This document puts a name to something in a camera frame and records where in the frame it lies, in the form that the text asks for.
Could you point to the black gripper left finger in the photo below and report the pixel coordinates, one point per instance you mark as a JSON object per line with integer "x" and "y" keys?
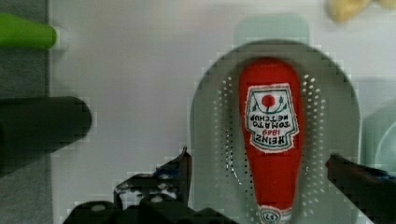
{"x": 171, "y": 180}

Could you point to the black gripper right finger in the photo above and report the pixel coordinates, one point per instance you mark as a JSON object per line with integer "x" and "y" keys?
{"x": 372, "y": 191}

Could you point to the red ketchup bottle plush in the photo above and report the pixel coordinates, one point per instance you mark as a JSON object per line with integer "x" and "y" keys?
{"x": 272, "y": 121}

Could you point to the green oval strainer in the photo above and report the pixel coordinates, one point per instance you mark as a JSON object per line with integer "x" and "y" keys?
{"x": 221, "y": 178}

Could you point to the green round bowl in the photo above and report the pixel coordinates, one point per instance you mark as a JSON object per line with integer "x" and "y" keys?
{"x": 379, "y": 139}

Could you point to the yellow banana peel toy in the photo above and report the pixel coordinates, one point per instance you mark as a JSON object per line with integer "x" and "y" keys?
{"x": 345, "y": 10}

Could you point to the green cylinder object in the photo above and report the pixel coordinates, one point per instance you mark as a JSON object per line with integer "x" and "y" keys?
{"x": 19, "y": 32}

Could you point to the large black cylinder post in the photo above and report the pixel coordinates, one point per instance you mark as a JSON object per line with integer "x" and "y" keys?
{"x": 32, "y": 128}

